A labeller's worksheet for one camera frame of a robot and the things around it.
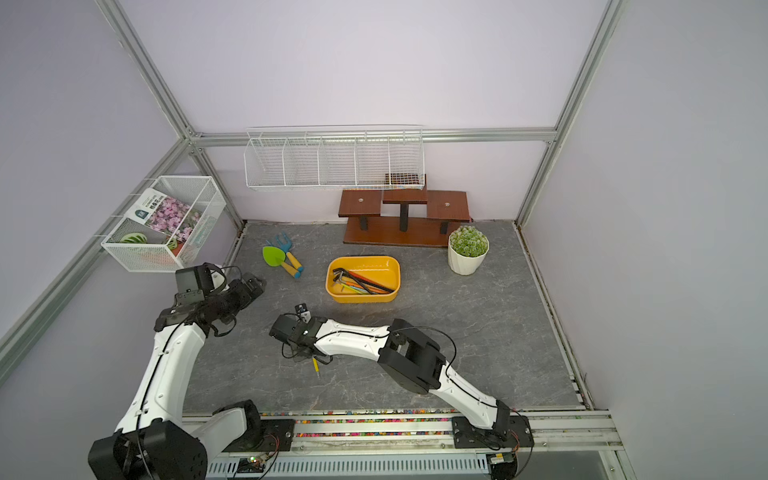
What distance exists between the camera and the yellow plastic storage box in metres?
0.98

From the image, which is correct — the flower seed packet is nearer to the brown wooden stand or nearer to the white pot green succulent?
the brown wooden stand

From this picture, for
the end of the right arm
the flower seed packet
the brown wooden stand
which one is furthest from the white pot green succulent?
the flower seed packet

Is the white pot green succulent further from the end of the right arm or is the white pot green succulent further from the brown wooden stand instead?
the end of the right arm

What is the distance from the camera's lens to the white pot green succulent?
98 centimetres

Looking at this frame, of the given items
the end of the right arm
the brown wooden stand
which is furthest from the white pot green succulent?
the end of the right arm

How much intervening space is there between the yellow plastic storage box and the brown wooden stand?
13 centimetres

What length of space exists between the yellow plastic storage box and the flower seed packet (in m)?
0.42

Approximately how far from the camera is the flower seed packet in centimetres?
73

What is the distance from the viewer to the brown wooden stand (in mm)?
1031
